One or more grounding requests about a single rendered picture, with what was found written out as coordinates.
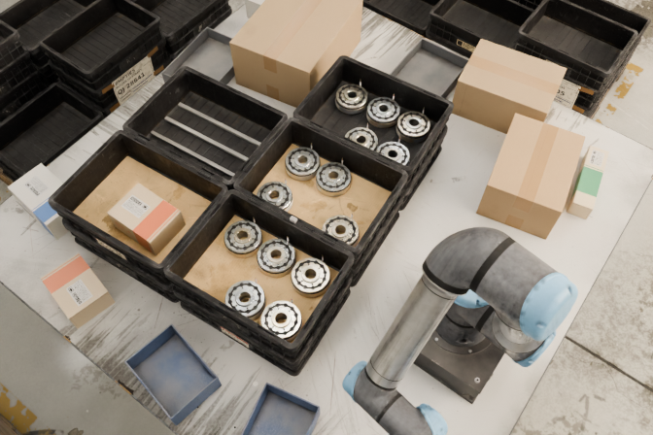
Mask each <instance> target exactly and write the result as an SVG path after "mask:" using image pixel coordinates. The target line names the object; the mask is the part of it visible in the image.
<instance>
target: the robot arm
mask: <svg viewBox="0 0 653 435"><path fill-rule="evenodd" d="M422 271H423V275H422V277H421V278H420V280H418V282H417V284H416V285H415V287H414V288H413V290H412V292H411V293H410V295H409V297H408V298H407V300H406V301H405V303H404V305H403V306H402V308H401V309H400V311H399V313H398V314H397V316H396V317H395V320H394V321H393V323H392V324H391V326H390V328H389V329H388V331H387V332H386V334H385V336H384V337H383V339H382V340H381V342H380V344H379V345H378V347H377V348H376V350H375V352H374V353H373V355H372V356H371V357H370V359H369V360H368V362H366V361H364V360H362V361H360V362H358V363H357V364H356V365H355V366H354V367H353V368H352V369H351V370H350V371H349V373H348V374H347V375H346V376H345V378H344V380H343V383H342V386H343V388H344V390H345V391H346V392H347V393H348V394H349V395H350V396H351V397H352V399H353V401H354V402H356V403H358V404H359V405H360V406H361V407H362V408H363V409H364V410H365V411H366V412H367V413H368V414H369V415H370V416H371V417H372V418H373V419H374V420H375V421H376V422H377V423H378V424H379V425H380V426H381V427H382V428H383V429H384V430H385V431H386V432H387V433H388V434H389V435H446V434H447V432H448V425H447V423H446V421H445V419H444V418H443V416H442V415H441V414H440V413H438V412H437V411H436V410H435V409H434V408H432V407H431V406H430V405H429V404H426V403H422V404H421V405H420V406H417V407H414V406H413V405H412V404H411V403H410V402H409V401H408V400H407V399H406V398H405V397H404V396H403V395H402V394H400V393H399V392H398V391H397V390H396V388H397V386H398V385H399V383H400V382H401V380H402V379H403V377H404V376H405V374H406V373H407V371H408V370H409V368H410V367H411V365H412V364H413V362H414V361H415V359H416V358H417V356H418V355H419V353H420V352H421V350H422V349H423V347H424V346H425V344H426V343H427V341H428V340H429V338H430V336H431V335H432V333H433V332H434V330H435V331H436V332H437V334H438V335H439V336H440V337H441V338H442V339H443V340H444V341H446V342H447V343H449V344H451V345H454V346H457V347H471V346H474V345H477V344H479V343H480V342H482V341H483V340H484V339H485V337H486V338H487V339H489V340H490V341H491V342H492V343H493V344H495V345H496V346H497V347H498V348H499V349H501V350H502V351H503V352H505V353H506V354H507V355H508V356H509V357H511V358H512V360H513V361H514V362H515V363H518V364H519V365H521V366H522V367H529V366H531V365H532V364H533V363H534V362H535V361H537V360H538V359H539V357H540V356H541V355H542V354H543V353H544V352H545V351H546V349H547V348H548V347H549V346H550V344H551V343H552V341H553V340H554V338H555V336H556V333H557V332H556V329H557V328H558V327H559V326H560V325H561V323H562V322H563V321H564V320H565V318H566V317H567V315H568V314H569V312H570V310H571V309H572V306H573V305H574V303H575V301H576V299H577V296H578V289H577V287H576V285H575V284H573V283H572V282H571V281H570V280H569V279H568V278H567V276H565V275H564V274H562V273H559V272H558V271H556V270H555V269H554V268H552V267H551V266H549V265H548V264H547V263H545V262H544V261H543V260H541V259H540V258H538V257H537V256H536V255H534V254H533V253H532V252H530V251H528V250H527V249H526V248H524V247H523V246H522V245H520V244H519V243H517V242H516V241H515V240H513V239H512V238H511V237H510V236H508V235H507V234H505V233H504V232H502V231H500V230H497V229H494V228H491V227H471V228H468V229H464V230H461V231H458V232H456V233H454V234H452V235H450V236H448V237H447V238H445V239H444V240H442V241H441V242H440V243H439V244H437V245H436V246H435V247H434V248H433V249H432V250H431V252H430V253H429V255H428V256H427V258H426V259H425V261H424V263H423V264H422Z"/></svg>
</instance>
